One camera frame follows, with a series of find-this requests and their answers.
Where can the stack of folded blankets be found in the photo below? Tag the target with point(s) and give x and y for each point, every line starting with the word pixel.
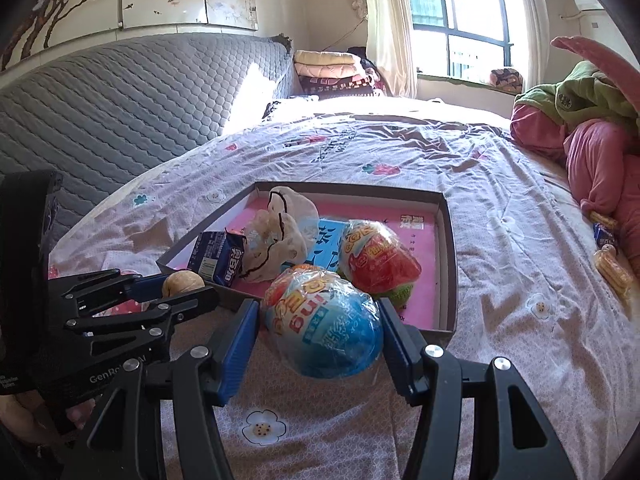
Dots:
pixel 329 74

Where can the window with dark frame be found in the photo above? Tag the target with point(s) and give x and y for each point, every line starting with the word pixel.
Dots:
pixel 460 39

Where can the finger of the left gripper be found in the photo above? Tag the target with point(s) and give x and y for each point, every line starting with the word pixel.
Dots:
pixel 86 295
pixel 133 334

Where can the orange snack packet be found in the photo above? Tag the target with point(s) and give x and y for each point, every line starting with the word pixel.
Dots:
pixel 610 224

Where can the painted wall cabinet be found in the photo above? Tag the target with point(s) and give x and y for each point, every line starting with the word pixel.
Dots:
pixel 54 22

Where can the grey quilted headboard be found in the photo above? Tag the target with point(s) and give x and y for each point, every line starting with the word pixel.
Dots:
pixel 103 116

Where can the white air conditioner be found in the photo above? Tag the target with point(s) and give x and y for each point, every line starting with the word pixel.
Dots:
pixel 588 5

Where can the brown walnut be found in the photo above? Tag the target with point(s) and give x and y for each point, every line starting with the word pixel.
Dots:
pixel 181 282

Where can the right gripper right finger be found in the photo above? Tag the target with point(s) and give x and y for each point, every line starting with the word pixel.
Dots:
pixel 512 437

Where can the blue surprise egg toy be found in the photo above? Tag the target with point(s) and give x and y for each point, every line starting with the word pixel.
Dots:
pixel 320 325

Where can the yellow snack packet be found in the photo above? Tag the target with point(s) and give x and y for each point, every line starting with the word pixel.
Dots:
pixel 617 276

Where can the blue candy wrapper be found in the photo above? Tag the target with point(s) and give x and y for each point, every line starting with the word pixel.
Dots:
pixel 604 237

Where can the pink strawberry bed sheet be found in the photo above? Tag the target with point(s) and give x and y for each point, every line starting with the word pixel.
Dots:
pixel 528 289

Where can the folded cloth on windowsill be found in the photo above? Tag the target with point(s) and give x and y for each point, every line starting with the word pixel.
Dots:
pixel 507 79

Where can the left human hand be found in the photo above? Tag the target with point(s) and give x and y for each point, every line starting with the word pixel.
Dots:
pixel 27 417

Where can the red surprise egg toy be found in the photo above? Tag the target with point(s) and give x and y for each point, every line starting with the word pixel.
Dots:
pixel 372 257

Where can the dark cardboard box tray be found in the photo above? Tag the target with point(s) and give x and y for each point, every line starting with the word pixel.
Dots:
pixel 445 259

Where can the cream curtain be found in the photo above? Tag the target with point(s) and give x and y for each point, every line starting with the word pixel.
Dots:
pixel 389 43
pixel 538 40

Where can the green blanket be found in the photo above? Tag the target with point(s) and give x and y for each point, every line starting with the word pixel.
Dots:
pixel 584 94

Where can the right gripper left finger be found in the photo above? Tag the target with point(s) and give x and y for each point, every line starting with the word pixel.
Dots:
pixel 123 439

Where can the blue snack packet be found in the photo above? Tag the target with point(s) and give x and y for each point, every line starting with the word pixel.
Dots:
pixel 217 256

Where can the pink pillow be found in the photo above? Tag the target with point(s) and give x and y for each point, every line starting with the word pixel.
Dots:
pixel 623 75

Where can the left cream curtain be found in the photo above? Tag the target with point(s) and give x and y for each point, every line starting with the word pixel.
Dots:
pixel 389 43

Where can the pink duvet pile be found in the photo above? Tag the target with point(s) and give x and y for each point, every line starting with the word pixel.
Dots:
pixel 602 165

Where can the right cream curtain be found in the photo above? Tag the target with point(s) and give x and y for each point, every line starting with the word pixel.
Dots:
pixel 538 40

